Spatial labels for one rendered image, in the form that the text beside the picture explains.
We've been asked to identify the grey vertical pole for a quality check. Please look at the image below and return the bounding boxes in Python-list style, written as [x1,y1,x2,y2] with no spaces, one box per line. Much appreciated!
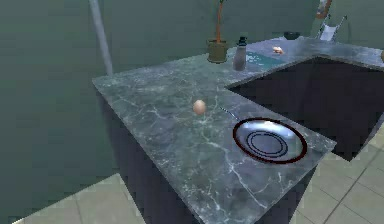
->
[88,0,114,76]

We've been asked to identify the grey bottle with black cap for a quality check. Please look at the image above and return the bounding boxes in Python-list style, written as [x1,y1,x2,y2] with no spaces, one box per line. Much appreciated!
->
[232,36,248,72]

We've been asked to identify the orange framed wall object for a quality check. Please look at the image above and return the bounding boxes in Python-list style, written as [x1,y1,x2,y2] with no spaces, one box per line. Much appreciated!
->
[315,0,333,20]

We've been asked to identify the white metal rack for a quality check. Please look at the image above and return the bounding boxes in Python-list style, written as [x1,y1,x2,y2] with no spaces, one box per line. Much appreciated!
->
[318,14,348,42]

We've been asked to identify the grey marble kitchen counter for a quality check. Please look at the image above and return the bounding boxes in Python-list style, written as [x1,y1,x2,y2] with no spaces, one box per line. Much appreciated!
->
[91,35,384,224]

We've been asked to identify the dark round bowl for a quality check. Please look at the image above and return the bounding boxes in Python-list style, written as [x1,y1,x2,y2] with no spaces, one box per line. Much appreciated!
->
[283,31,301,41]

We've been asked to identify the red rimmed silver plate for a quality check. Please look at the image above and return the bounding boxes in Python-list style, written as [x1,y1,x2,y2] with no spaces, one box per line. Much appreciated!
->
[232,117,308,165]

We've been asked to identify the teal sink basin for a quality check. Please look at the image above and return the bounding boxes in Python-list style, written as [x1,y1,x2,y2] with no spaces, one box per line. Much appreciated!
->
[245,50,284,71]

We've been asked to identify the beige egg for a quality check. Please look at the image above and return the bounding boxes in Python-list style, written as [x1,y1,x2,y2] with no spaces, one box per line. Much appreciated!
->
[192,99,207,116]

